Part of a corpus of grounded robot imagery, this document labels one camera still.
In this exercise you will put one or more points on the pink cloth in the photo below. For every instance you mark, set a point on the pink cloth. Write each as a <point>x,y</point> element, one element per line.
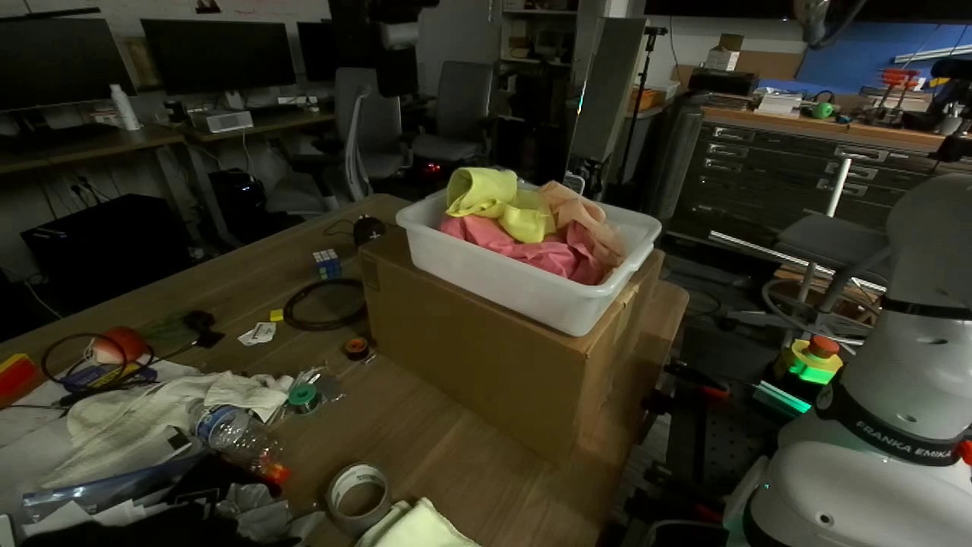
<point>568,253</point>

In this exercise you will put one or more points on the pale green fluffy towel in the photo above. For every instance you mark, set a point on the pale green fluffy towel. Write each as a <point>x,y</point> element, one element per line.
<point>415,524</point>

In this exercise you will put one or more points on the yellow cloth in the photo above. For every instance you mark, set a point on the yellow cloth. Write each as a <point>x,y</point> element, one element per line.
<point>499,195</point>

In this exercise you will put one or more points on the peach printed cloth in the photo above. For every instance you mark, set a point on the peach printed cloth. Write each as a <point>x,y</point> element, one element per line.
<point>583,222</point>

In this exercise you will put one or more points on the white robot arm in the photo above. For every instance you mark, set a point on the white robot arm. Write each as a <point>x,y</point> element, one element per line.
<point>885,456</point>

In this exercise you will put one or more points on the white plastic bowl tub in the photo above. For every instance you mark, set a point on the white plastic bowl tub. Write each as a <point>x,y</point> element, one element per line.
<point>533,293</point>

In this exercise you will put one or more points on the cardboard box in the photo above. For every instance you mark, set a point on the cardboard box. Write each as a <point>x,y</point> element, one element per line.
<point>543,391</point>

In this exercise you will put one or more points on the small orange black roll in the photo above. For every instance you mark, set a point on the small orange black roll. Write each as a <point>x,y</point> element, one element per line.
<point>356,348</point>

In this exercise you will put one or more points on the rubiks cube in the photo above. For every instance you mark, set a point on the rubiks cube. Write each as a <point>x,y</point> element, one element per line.
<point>330,261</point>

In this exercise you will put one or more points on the grey office chair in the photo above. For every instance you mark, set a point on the grey office chair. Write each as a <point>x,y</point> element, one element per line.
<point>370,133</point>

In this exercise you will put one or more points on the white tape roll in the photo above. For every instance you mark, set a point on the white tape roll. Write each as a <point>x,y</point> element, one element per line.
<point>356,495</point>

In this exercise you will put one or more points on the clear plastic bottle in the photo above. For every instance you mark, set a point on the clear plastic bottle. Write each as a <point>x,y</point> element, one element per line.
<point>243,443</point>

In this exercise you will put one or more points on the emergency stop button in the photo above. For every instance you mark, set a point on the emergency stop button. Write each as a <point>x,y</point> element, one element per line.
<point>815,358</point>

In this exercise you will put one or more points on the middle black monitor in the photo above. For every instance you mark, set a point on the middle black monitor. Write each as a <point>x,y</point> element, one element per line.
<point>217,55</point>

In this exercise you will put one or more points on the white spray bottle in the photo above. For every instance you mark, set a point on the white spray bottle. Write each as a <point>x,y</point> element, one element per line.
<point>125,107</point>

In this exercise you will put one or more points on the white cloth on table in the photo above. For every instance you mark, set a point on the white cloth on table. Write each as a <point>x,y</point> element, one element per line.
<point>123,429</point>

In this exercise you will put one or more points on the left black monitor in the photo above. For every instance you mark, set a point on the left black monitor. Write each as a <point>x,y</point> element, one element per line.
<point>59,61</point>

